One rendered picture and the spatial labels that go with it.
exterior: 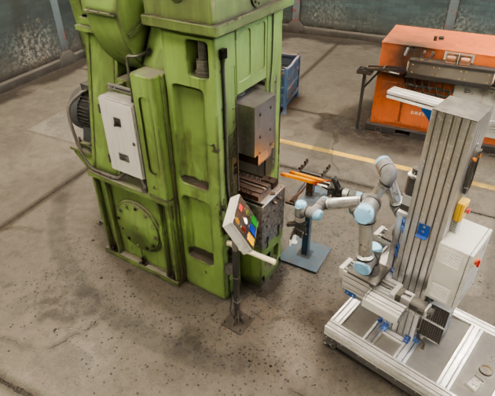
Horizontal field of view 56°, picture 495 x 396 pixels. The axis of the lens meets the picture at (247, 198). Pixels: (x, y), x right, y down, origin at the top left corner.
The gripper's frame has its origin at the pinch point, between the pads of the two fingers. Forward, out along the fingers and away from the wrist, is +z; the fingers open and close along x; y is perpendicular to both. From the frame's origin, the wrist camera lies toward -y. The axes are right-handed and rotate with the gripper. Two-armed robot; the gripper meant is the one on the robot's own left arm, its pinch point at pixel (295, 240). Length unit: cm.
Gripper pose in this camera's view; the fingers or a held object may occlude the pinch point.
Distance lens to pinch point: 338.4
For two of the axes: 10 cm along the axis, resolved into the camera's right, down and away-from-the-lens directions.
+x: 6.6, -4.4, 6.1
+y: 7.5, 3.8, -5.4
